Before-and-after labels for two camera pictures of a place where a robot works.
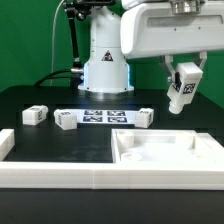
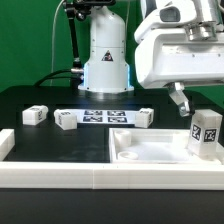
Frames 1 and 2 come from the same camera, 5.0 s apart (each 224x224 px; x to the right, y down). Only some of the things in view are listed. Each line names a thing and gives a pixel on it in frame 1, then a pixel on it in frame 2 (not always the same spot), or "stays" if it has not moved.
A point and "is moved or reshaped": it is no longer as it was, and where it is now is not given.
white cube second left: (65, 120) stays
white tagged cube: (187, 77) is moved or reshaped
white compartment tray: (161, 146) stays
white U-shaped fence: (206, 173) stays
